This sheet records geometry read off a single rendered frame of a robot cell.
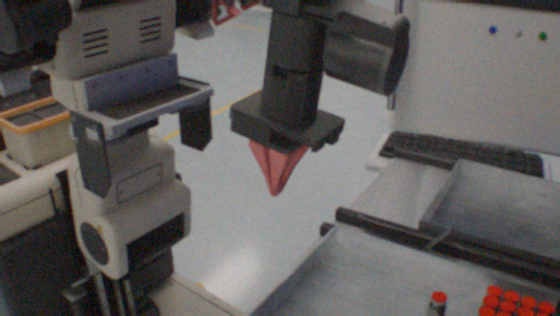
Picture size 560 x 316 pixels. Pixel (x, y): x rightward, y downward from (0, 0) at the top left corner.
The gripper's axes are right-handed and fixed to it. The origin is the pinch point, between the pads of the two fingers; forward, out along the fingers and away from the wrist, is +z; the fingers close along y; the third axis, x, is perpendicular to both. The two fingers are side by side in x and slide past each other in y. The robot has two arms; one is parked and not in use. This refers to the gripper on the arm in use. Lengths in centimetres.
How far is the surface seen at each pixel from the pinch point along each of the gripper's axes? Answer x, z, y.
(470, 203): 43, 18, 17
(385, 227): 26.1, 18.0, 7.1
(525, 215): 44, 16, 27
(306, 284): 8.7, 20.1, 2.4
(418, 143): 75, 26, -1
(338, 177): 189, 119, -61
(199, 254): 94, 122, -81
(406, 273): 18.2, 18.4, 13.8
